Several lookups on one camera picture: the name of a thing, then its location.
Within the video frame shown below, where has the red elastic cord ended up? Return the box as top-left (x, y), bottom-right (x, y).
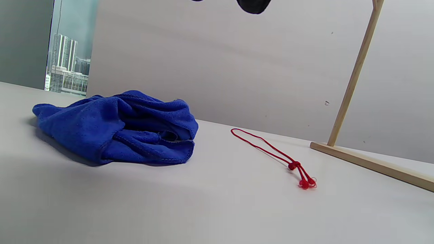
top-left (231, 128), bottom-right (317, 189)

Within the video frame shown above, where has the blue towel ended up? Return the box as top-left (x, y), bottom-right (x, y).
top-left (32, 90), bottom-right (199, 166)

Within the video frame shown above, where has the person's left hand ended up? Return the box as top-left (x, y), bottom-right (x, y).
top-left (237, 0), bottom-right (272, 15)

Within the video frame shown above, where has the wooden rack with posts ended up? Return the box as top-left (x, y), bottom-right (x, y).
top-left (310, 0), bottom-right (434, 193)

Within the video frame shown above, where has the glass window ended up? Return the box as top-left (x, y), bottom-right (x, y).
top-left (44, 0), bottom-right (100, 96)

